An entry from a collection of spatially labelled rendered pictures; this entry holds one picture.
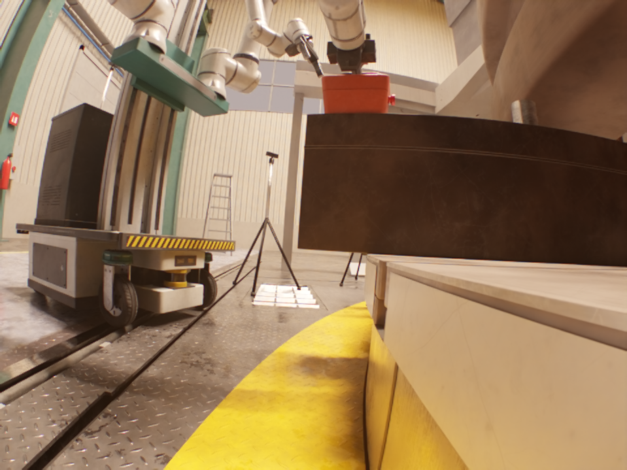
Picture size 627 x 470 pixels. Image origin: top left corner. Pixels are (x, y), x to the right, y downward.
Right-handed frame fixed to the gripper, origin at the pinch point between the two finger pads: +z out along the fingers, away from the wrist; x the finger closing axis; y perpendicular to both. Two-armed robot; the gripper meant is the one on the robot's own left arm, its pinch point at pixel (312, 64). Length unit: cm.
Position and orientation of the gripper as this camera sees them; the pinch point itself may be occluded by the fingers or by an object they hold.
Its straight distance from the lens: 139.1
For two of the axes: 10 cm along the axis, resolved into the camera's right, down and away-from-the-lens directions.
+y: 8.7, -3.6, -3.5
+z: 2.6, 9.2, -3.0
